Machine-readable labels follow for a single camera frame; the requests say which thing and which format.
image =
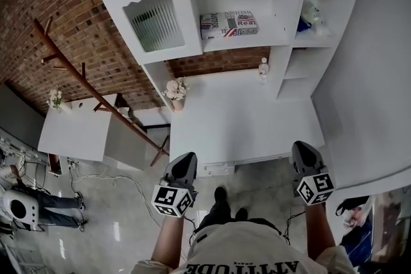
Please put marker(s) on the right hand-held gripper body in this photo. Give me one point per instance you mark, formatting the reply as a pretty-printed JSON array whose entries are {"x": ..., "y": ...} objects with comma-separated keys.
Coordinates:
[{"x": 316, "y": 189}]

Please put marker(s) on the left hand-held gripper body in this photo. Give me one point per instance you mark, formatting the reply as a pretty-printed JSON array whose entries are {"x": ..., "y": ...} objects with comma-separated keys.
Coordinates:
[{"x": 167, "y": 197}]

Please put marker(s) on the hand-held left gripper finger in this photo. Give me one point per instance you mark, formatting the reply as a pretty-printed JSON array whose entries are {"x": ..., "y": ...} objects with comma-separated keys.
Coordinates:
[
  {"x": 180, "y": 171},
  {"x": 190, "y": 171}
]

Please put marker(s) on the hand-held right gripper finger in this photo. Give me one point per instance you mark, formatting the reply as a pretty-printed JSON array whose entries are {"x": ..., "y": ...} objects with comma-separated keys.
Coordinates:
[
  {"x": 300, "y": 158},
  {"x": 309, "y": 157}
]

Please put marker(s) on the newspaper print storage box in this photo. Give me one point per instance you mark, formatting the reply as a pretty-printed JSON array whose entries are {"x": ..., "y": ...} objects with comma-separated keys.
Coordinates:
[{"x": 229, "y": 25}]

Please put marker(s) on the person's right forearm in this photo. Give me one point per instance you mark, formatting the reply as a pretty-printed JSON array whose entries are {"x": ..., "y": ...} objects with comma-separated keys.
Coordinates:
[{"x": 318, "y": 227}]

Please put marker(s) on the person's left forearm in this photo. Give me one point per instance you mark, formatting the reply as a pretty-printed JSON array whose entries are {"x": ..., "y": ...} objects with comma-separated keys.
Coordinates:
[{"x": 168, "y": 240}]

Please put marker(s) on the person's left black shoe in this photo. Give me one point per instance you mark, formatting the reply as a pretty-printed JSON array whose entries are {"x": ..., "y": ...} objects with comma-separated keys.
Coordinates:
[{"x": 220, "y": 194}]

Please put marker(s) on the person's black shoe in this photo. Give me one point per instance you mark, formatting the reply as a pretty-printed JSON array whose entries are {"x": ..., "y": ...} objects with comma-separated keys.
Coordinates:
[
  {"x": 220, "y": 194},
  {"x": 241, "y": 213}
]

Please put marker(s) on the black bag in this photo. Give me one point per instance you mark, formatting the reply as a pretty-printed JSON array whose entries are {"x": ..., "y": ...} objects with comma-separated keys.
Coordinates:
[{"x": 351, "y": 203}]

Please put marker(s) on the person's black trousers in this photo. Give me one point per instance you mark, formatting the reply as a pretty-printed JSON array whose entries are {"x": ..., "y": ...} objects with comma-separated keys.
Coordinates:
[{"x": 218, "y": 211}]

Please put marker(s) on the blue garment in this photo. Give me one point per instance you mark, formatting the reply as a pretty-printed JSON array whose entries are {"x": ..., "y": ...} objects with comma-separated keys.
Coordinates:
[{"x": 358, "y": 240}]

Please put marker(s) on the person's right black shoe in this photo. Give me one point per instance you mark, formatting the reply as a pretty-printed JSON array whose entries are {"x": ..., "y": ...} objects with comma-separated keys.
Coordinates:
[{"x": 241, "y": 213}]

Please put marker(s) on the white shelf cabinet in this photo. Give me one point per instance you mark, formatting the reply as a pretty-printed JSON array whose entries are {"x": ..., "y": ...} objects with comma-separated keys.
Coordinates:
[{"x": 241, "y": 122}]

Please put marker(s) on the pink vase with flowers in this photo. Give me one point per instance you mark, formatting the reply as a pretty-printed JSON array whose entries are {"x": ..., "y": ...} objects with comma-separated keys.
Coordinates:
[{"x": 176, "y": 93}]

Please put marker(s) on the person's white t-shirt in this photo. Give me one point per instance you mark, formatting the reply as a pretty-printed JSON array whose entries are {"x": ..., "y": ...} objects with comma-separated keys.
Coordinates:
[{"x": 244, "y": 247}]

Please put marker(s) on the small white figurine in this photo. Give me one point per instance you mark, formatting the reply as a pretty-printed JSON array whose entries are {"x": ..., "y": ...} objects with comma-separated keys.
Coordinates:
[{"x": 263, "y": 70}]

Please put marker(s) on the white power strip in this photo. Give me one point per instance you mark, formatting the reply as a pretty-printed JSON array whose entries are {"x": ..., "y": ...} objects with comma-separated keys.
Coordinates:
[{"x": 73, "y": 165}]

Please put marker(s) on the white side table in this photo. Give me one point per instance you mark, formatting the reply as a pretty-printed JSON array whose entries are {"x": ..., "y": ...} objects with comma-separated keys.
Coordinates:
[{"x": 74, "y": 134}]

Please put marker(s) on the wooden coat rack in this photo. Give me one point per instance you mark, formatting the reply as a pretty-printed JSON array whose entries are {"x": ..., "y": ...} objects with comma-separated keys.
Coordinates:
[{"x": 93, "y": 90}]

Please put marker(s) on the blue cloth item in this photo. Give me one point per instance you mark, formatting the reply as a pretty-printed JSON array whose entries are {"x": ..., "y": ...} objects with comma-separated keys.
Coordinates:
[{"x": 303, "y": 25}]

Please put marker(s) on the ribbed glass cabinet door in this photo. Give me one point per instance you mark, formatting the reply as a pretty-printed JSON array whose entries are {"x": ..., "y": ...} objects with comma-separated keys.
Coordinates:
[{"x": 180, "y": 38}]

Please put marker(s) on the white vase with flowers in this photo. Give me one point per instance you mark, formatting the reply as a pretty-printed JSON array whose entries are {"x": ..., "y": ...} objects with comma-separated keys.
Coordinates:
[{"x": 56, "y": 99}]

